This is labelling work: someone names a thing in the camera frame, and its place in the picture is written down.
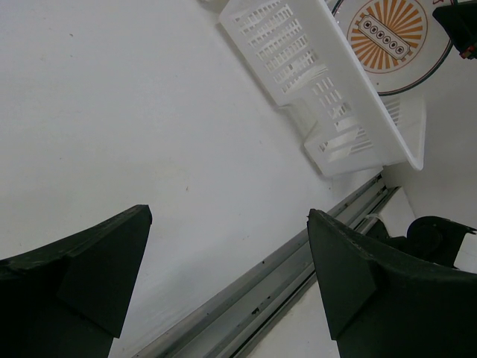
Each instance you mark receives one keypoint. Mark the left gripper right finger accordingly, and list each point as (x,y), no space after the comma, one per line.
(380,301)

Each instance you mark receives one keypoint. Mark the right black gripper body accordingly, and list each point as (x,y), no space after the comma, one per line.
(459,21)

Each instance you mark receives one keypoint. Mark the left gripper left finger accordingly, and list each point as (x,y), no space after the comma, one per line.
(70,298)

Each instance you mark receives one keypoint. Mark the white sunburst pattern plate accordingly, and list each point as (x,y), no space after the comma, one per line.
(398,42)

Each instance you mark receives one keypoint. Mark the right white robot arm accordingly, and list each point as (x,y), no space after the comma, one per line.
(429,237)

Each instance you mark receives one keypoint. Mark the white plastic dish rack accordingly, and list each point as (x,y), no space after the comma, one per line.
(302,58)

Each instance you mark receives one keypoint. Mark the aluminium frame rail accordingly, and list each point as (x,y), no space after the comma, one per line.
(227,322)

